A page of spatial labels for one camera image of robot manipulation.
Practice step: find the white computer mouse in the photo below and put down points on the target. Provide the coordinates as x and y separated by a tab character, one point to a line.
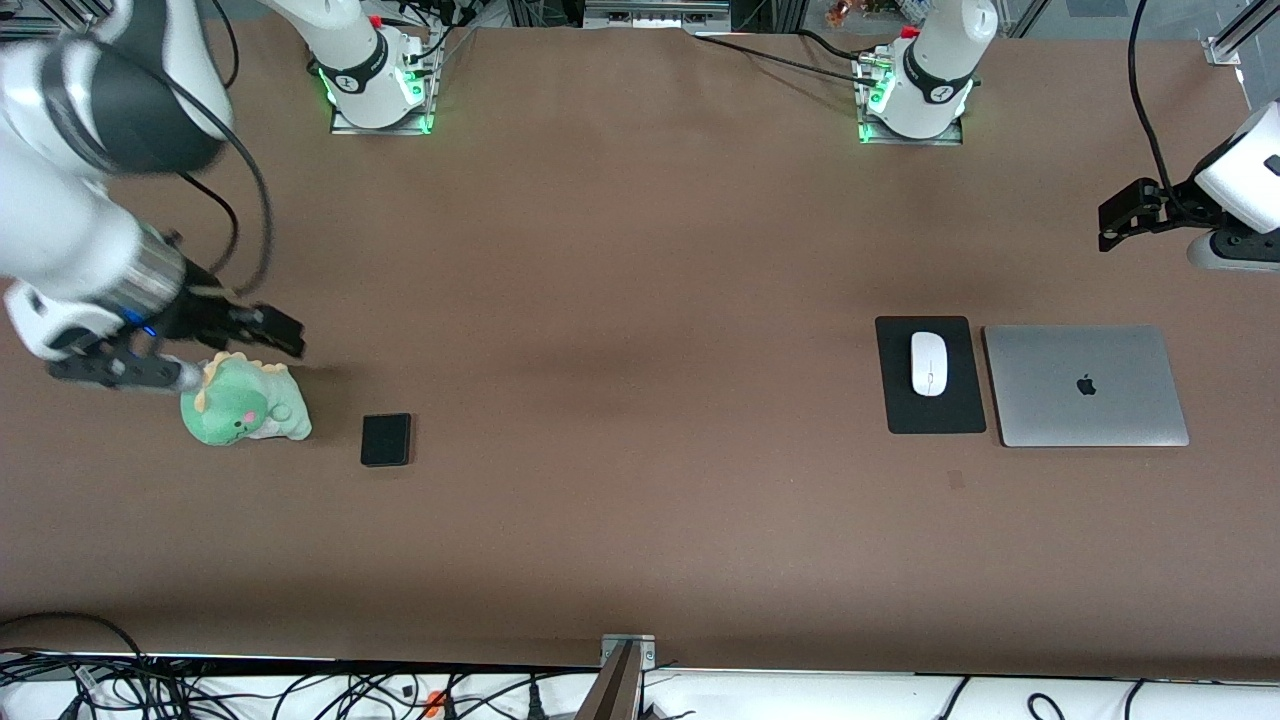
929	365

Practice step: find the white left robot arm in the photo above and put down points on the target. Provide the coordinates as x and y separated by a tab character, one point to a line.
940	60

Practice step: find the aluminium frame corner profile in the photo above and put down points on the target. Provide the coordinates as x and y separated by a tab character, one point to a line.
50	12
1240	35

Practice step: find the metal table edge bracket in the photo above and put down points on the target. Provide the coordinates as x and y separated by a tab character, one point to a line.
628	648

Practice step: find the small black square box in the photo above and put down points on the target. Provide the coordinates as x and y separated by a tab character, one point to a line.
386	440

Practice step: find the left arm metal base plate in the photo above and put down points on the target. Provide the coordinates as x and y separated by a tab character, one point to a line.
875	135

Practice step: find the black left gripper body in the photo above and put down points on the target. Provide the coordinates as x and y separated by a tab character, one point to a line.
1178	205

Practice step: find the grey metal frame block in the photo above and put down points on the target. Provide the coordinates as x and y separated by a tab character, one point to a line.
655	12

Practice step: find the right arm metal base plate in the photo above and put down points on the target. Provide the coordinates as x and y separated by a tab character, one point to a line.
345	126

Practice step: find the green dinosaur plush toy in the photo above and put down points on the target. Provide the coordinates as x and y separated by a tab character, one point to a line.
240	405

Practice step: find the black mouse pad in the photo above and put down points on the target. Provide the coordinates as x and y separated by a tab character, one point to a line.
900	410

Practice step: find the aluminium profile post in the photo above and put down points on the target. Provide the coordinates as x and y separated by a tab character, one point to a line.
610	695

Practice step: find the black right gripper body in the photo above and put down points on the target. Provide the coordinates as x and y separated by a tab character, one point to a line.
203	313

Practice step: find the silver closed laptop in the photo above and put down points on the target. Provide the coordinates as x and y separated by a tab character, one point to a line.
1060	400

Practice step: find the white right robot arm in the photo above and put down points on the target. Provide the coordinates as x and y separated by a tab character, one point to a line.
60	230

